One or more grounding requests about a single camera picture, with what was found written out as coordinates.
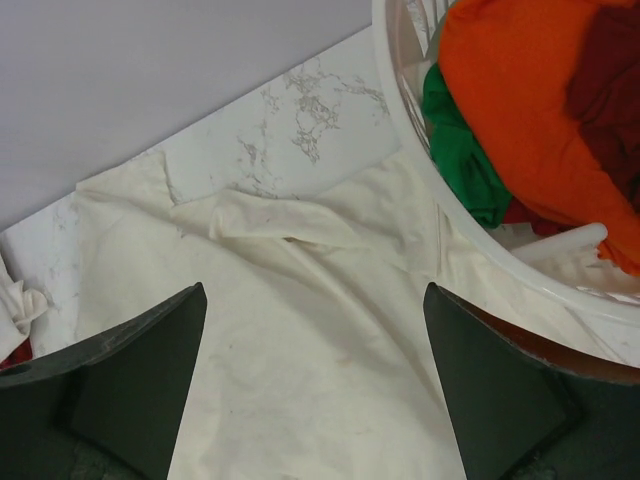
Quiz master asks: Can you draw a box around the folded white t shirt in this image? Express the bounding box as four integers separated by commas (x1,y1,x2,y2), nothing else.
1,260,48,362

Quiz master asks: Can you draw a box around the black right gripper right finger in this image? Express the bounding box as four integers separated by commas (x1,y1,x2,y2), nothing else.
423,283,639,479

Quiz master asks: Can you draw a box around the orange t shirt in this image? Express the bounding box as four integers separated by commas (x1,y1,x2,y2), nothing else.
438,1,639,275

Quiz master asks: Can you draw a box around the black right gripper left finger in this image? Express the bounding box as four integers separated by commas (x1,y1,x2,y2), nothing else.
1,283,207,479

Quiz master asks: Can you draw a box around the folded red t shirt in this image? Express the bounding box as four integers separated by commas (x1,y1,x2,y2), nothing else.
0,339,33,370

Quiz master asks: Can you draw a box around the dark red t shirt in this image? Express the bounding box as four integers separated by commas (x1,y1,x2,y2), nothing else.
567,1,639,183

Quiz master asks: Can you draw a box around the white plastic laundry basket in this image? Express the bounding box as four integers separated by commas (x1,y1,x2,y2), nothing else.
372,1,639,366

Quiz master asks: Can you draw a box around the green t shirt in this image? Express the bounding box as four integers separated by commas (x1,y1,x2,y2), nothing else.
421,64,512,229

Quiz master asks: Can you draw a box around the cream white t shirt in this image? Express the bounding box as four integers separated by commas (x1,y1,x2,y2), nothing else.
74,154,612,479

